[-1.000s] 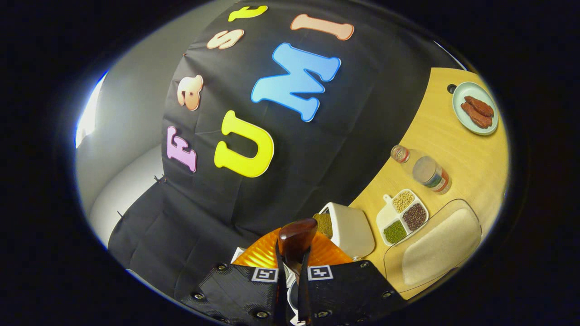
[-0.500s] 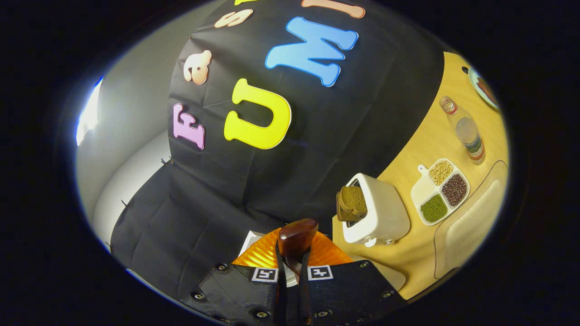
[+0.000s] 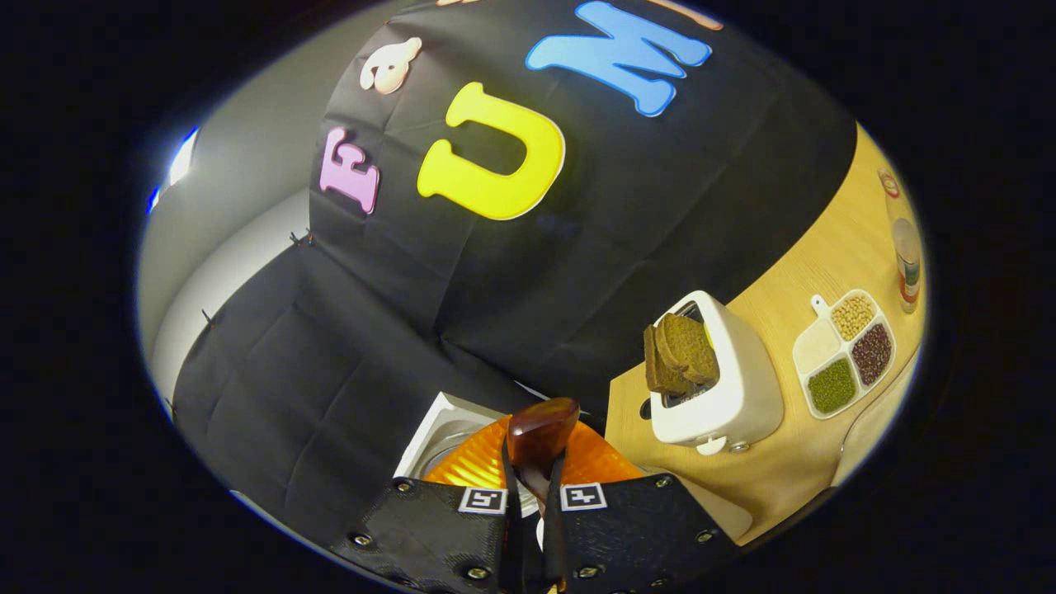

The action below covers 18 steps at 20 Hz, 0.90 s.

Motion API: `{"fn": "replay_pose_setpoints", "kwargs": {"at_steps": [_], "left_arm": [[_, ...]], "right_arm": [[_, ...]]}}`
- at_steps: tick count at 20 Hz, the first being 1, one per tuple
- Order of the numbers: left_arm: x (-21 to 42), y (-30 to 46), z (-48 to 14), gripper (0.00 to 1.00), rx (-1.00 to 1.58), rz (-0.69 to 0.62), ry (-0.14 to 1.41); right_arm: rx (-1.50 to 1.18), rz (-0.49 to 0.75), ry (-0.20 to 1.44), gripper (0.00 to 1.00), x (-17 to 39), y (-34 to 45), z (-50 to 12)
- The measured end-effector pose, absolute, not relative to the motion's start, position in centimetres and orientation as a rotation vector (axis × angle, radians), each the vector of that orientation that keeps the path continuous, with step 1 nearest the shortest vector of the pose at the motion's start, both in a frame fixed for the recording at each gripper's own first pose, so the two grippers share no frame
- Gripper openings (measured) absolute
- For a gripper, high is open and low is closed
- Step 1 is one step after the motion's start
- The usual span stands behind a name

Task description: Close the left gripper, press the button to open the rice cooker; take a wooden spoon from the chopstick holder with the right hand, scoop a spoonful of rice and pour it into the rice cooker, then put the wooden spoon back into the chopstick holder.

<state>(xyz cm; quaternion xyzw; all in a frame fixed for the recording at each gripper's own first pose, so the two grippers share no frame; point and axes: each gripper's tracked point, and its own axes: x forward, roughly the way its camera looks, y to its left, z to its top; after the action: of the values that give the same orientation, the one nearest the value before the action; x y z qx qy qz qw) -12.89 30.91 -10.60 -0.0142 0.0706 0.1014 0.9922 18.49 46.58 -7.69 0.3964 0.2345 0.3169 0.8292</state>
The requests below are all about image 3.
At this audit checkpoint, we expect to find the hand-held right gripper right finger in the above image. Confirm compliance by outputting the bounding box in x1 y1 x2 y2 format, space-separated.
540 421 737 594

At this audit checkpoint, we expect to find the white rice cooker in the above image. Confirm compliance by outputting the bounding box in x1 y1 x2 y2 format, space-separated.
394 391 754 545

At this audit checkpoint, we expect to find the clear plastic water bottle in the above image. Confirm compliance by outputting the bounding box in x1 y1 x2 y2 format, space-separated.
875 168 924 315

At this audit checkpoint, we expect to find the white divided grain dish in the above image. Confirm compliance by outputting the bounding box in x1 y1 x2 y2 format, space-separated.
791 288 897 421

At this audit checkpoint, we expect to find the ceiling light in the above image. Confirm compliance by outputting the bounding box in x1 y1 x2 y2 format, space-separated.
167 126 200 188

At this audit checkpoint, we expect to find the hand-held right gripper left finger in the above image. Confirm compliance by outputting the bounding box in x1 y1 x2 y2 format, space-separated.
328 413 525 594

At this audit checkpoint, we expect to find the black backdrop cloth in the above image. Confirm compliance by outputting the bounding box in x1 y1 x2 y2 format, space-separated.
169 0 859 537

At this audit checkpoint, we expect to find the dark wooden spoon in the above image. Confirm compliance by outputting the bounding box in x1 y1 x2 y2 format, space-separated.
504 397 582 504

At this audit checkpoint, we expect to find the white toaster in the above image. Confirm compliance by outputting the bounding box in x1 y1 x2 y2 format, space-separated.
649 290 785 456

